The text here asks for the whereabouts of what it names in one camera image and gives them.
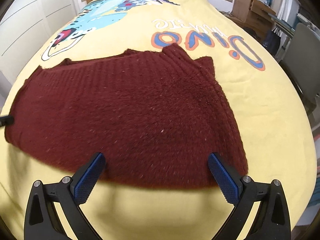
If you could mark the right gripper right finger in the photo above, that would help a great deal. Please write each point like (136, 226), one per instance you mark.
(272, 220)

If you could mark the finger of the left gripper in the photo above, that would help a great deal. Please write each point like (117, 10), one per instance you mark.
(6, 120)

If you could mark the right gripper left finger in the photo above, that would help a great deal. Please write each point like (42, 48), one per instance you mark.
(41, 218)

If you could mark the dark red knit sweater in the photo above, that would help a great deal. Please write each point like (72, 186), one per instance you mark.
(156, 117)

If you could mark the yellow dinosaur print bedspread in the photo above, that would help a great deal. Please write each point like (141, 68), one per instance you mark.
(270, 116)

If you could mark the white wardrobe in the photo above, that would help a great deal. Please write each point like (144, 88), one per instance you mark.
(25, 27)

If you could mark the grey green chair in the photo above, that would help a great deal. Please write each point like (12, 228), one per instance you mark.
(301, 65)

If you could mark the dark blue bag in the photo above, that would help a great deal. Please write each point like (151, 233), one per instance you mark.
(272, 41)

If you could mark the white desk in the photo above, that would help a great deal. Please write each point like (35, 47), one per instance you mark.
(289, 16)

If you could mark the wooden drawer cabinet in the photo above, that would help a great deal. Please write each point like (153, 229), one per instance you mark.
(252, 16)

